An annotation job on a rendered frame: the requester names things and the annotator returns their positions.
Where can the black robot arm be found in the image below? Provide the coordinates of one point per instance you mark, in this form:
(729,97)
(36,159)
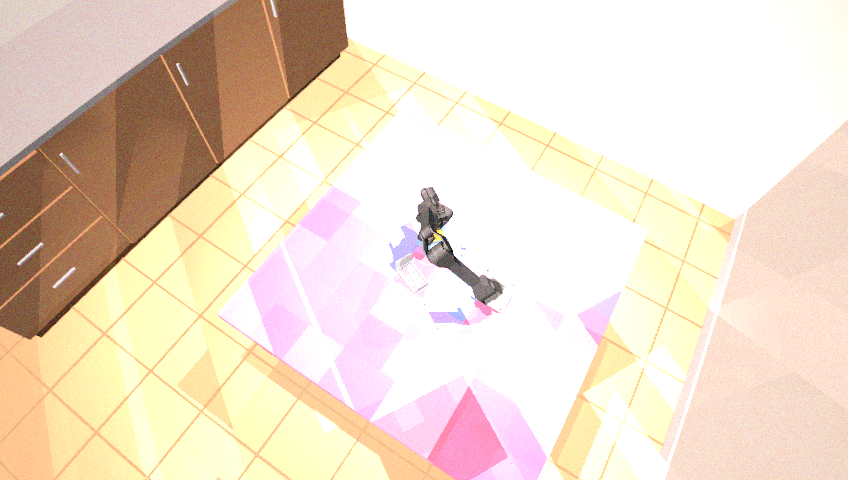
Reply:
(430,210)

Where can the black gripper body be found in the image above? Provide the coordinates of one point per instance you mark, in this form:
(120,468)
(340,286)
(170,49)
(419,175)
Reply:
(438,224)

